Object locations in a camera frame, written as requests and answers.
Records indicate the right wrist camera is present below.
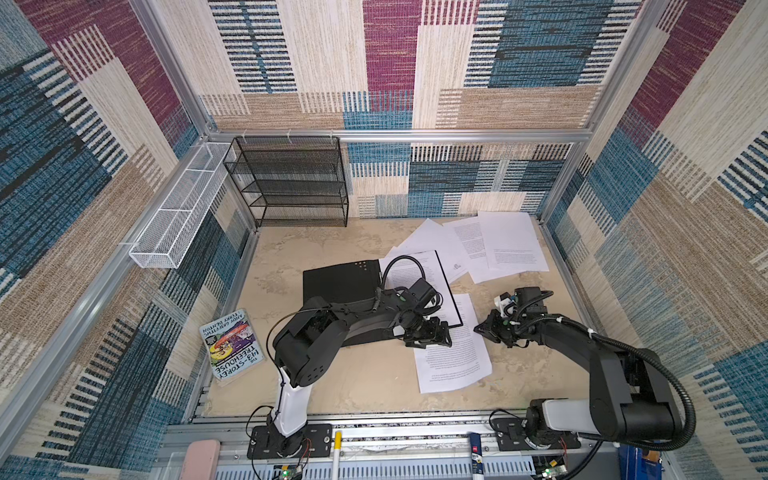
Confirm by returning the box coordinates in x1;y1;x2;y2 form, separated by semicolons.
493;287;550;317

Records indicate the white wire mesh basket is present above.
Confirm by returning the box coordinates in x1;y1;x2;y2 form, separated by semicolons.
129;142;229;269

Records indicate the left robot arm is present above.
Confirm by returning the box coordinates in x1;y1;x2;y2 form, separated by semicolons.
266;255;463;456

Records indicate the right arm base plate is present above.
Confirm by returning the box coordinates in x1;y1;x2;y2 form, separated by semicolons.
490;417;582;452

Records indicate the pink object at edge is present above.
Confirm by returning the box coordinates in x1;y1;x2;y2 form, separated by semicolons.
179;439;221;480

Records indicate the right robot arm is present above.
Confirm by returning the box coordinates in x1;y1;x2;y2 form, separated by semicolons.
474;310;696;451

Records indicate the colourful children's book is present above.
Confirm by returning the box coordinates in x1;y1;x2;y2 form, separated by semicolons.
199;309;265;383

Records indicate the printed paper sheet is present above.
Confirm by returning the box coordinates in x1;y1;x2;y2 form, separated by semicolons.
478;212;549;274
443;217;507;284
414;294;492;394
384;250;463;327

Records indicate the blank white paper sheet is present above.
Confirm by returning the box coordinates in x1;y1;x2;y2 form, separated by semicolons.
388;219;469;284

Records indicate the green circuit board right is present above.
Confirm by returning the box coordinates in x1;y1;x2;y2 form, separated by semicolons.
533;461;568;480

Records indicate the blue box with tape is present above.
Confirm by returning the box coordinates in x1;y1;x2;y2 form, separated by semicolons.
619;445;663;480

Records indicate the black wire mesh shelf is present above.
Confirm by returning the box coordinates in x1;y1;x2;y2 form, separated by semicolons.
223;136;349;228

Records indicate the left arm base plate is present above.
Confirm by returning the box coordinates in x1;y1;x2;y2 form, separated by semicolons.
246;423;334;460

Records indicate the orange folder black inside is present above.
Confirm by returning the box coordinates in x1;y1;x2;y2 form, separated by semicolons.
302;254;426;347

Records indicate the blue glue stick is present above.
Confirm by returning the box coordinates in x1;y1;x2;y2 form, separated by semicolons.
468;432;485;480

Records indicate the white yellow marker pen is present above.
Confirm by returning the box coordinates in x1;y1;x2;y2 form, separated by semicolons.
331;431;342;480

